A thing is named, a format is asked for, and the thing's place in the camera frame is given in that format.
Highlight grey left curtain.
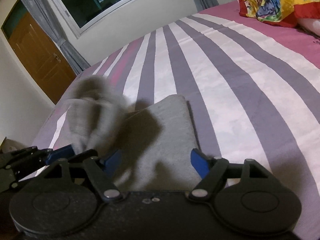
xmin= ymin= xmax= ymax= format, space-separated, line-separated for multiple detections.
xmin=21 ymin=0 xmax=90 ymax=75

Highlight striped pink purple bedsheet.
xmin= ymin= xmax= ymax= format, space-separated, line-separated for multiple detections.
xmin=32 ymin=0 xmax=320 ymax=240

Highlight brown bedside cabinet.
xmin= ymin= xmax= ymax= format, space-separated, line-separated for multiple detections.
xmin=1 ymin=137 xmax=26 ymax=153

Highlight brown wooden door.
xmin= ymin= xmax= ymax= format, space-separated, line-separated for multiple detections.
xmin=2 ymin=0 xmax=76 ymax=104

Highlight grey pants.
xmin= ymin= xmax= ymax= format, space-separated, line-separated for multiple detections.
xmin=65 ymin=75 xmax=200 ymax=191

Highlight colourful red yellow pillow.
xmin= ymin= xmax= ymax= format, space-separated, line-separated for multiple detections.
xmin=238 ymin=0 xmax=319 ymax=28

